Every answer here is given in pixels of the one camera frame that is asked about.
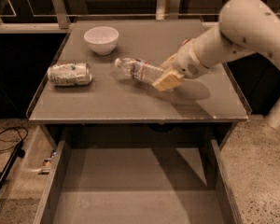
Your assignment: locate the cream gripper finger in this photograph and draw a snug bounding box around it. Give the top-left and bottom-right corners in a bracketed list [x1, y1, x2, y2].
[161, 54, 176, 70]
[152, 70, 184, 91]

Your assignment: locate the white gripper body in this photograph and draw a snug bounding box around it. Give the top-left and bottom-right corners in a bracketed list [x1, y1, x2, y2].
[175, 39, 209, 79]

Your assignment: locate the clear plastic water bottle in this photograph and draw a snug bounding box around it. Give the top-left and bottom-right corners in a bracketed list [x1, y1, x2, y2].
[114, 58, 165, 85]

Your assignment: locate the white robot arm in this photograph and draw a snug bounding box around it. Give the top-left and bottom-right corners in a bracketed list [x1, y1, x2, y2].
[153, 0, 280, 91]

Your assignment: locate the grey cabinet with top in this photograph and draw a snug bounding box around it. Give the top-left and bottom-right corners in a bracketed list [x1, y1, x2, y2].
[25, 18, 252, 151]

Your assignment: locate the open grey top drawer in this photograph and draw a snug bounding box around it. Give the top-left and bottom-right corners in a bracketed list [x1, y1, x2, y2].
[33, 140, 243, 224]

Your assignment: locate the drawer slide metal hardware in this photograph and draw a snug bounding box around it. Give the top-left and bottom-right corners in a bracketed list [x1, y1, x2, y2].
[38, 150, 56, 175]

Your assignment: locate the white ceramic bowl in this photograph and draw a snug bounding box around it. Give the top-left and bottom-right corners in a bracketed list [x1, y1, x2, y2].
[84, 26, 119, 55]

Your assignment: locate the white green soda can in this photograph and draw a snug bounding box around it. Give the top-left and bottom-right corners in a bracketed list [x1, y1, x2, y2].
[47, 63, 92, 87]

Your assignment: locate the black floor stand base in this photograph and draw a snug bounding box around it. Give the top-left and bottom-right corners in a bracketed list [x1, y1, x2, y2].
[0, 141, 25, 189]

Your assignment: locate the middle metal bracket post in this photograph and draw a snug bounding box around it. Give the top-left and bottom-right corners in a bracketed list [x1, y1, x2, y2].
[156, 0, 181, 21]

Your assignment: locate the metal bracket post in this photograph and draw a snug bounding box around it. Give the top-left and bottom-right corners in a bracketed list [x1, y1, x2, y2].
[156, 0, 181, 21]
[51, 0, 70, 29]

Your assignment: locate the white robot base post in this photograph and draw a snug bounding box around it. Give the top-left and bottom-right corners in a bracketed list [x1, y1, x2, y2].
[265, 97, 280, 128]

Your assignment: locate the left metal bracket post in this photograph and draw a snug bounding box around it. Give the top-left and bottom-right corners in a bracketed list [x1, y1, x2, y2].
[51, 0, 70, 29]

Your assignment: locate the black cable on floor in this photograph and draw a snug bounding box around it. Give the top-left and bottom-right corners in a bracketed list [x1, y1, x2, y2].
[0, 126, 29, 155]

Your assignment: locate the horizontal metal rail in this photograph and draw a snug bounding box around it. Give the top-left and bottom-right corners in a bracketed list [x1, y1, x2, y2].
[0, 20, 217, 34]

